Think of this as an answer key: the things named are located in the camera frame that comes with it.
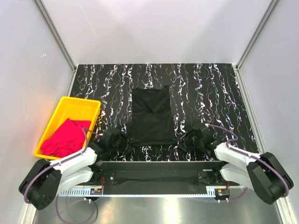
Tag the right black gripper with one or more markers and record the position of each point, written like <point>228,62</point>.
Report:
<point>186,136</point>

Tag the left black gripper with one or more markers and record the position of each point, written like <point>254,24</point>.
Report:
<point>125,141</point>

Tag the black t shirt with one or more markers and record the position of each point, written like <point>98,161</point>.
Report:
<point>152,119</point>

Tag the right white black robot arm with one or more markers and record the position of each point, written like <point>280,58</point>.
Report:
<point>253,164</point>

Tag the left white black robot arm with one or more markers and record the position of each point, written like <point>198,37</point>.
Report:
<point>47,179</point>

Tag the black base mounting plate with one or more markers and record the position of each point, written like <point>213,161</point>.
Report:
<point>155,174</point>

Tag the red t shirt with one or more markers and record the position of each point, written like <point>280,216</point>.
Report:
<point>67,139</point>

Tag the yellow plastic bin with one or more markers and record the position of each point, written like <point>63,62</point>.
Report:
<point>74,109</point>

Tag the aluminium frame rail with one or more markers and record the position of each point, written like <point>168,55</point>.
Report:
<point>212,177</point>

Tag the white slotted cable duct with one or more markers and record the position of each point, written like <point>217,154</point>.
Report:
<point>202,192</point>

